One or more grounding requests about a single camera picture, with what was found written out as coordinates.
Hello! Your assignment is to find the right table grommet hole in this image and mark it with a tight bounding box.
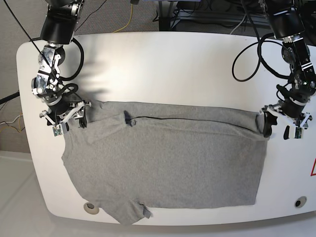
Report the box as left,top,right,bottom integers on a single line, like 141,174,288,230
294,196,307,208

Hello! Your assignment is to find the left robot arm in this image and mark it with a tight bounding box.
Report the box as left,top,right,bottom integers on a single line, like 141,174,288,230
255,0,316,140

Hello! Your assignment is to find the table grommet hole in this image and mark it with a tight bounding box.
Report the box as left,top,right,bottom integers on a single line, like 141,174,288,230
294,196,307,208
83,202,99,215

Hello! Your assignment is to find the white cable at left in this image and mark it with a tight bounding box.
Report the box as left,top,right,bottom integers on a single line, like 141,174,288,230
0,115,24,133

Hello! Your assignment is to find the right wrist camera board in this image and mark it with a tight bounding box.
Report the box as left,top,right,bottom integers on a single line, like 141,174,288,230
52,124,64,137

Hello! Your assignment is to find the red triangle sticker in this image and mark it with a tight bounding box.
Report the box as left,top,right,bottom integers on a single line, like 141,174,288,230
311,159,316,176

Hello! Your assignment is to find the black table leg stand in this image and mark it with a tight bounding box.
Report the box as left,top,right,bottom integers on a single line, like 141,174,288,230
154,0,178,32

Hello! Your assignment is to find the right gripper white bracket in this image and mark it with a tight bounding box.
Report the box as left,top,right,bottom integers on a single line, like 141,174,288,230
39,98,91,135

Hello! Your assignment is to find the yellow cable on floor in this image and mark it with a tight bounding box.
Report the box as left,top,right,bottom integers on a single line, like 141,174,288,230
114,4,134,34

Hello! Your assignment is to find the grey T-shirt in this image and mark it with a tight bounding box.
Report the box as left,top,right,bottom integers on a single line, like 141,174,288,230
62,102,268,225

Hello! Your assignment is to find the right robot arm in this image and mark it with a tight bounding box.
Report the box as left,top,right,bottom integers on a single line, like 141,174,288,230
32,0,91,136

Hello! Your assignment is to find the left table grommet hole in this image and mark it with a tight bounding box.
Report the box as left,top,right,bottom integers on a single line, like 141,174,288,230
83,202,99,215

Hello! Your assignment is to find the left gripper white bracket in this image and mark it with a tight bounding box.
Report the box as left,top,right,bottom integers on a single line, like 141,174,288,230
260,98,313,140

